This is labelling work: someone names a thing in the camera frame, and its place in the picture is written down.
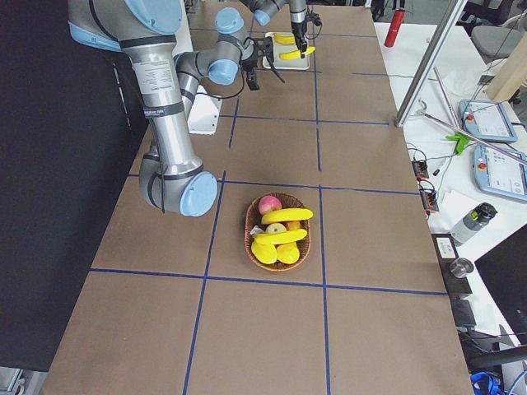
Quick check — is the pale yellow apple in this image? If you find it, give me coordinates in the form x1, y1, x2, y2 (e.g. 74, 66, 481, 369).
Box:
266, 222, 287, 235

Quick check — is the red cylinder bottle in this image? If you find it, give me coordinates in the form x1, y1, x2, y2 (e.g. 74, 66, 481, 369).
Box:
384, 7, 406, 48

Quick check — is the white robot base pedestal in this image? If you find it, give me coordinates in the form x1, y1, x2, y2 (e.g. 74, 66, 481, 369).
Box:
188, 86, 222, 135

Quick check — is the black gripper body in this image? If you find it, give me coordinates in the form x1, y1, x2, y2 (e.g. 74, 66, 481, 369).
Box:
290, 10, 307, 37
240, 36, 274, 66

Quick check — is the yellow lemon fruit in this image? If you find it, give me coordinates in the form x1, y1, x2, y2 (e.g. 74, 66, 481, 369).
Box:
277, 242, 300, 265

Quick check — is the blue teach pendant near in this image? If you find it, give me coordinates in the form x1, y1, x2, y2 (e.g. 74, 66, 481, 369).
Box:
473, 144, 526, 202

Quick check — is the blue teach pendant far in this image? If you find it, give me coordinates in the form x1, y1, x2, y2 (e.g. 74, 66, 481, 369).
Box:
459, 100, 518, 143

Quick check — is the ripe yellow banana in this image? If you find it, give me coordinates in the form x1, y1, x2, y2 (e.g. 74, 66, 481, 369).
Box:
273, 32, 296, 45

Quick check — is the grey water bottle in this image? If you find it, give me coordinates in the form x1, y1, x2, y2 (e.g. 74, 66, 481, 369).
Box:
450, 202, 497, 246

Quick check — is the blue teach pendant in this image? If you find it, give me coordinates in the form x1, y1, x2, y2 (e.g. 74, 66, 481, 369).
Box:
459, 100, 518, 143
473, 144, 526, 202

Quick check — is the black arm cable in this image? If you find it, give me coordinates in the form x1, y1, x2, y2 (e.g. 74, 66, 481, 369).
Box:
197, 39, 287, 100

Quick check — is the long reacher grabber tool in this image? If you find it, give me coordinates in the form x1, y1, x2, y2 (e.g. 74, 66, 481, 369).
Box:
417, 67, 527, 168

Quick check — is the aluminium frame post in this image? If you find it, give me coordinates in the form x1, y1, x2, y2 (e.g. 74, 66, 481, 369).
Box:
394, 0, 468, 128

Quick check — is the pink red apple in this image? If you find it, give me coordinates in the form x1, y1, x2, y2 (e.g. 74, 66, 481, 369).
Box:
258, 195, 282, 216

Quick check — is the wicker fruit basket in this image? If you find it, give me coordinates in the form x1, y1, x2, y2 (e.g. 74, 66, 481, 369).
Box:
245, 192, 311, 272

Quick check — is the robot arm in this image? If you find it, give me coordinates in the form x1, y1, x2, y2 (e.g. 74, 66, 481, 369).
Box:
68, 1, 273, 216
240, 0, 308, 58

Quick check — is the small orange fruit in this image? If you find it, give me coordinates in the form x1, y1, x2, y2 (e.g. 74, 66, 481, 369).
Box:
285, 221, 301, 231

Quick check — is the small metal cup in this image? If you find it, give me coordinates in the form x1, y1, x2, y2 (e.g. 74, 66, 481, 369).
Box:
449, 258, 474, 279

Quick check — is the white bear tray plate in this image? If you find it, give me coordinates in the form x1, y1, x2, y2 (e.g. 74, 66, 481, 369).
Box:
265, 31, 310, 71

